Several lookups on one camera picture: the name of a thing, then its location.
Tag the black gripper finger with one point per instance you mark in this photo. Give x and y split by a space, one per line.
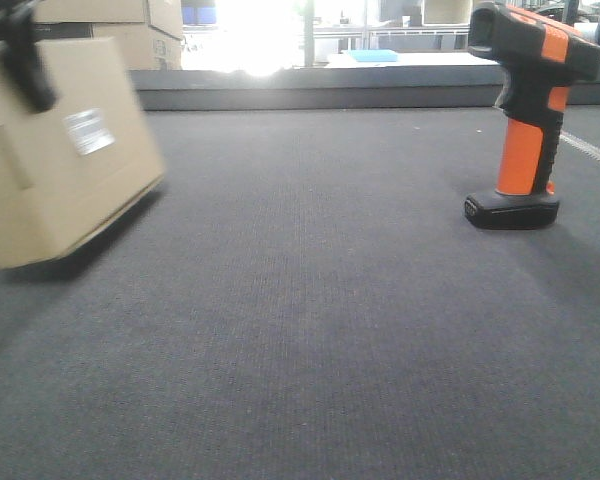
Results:
21 59

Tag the brown cardboard package box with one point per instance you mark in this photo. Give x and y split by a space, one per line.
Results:
53 200

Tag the orange black barcode scanner gun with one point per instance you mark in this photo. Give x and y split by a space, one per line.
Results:
542 59

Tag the top cardboard box background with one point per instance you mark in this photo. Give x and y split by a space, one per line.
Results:
90 11

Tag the white barcode label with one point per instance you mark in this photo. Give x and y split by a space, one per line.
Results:
88 131

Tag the blue storage bins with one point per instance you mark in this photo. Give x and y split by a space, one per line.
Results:
199 15

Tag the blue flat tray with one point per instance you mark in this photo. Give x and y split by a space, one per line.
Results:
373 55

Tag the white zipper strip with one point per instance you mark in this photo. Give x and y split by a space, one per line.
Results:
585 147

